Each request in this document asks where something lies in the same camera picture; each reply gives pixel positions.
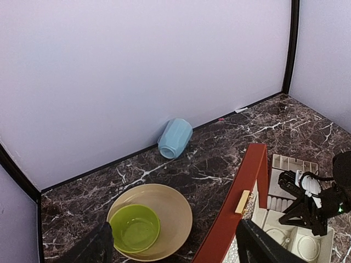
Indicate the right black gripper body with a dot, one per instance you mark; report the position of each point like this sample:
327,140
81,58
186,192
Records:
336,199

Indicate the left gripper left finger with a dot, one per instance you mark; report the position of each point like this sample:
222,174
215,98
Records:
97,246

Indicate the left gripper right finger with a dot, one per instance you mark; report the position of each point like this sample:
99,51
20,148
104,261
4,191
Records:
254,245

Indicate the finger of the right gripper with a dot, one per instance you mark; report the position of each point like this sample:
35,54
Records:
298,213

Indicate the small red jewelry tray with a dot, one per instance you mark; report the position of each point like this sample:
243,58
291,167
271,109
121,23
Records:
279,199

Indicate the white bangle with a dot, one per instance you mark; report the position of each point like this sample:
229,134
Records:
308,245

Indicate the large red jewelry box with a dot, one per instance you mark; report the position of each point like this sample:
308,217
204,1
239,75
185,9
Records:
248,195

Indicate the green bowl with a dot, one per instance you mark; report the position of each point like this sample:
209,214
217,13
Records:
135,228

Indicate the beige plate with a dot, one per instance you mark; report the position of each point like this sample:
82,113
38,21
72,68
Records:
174,213

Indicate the light blue faceted cup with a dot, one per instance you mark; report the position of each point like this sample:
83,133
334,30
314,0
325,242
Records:
174,138

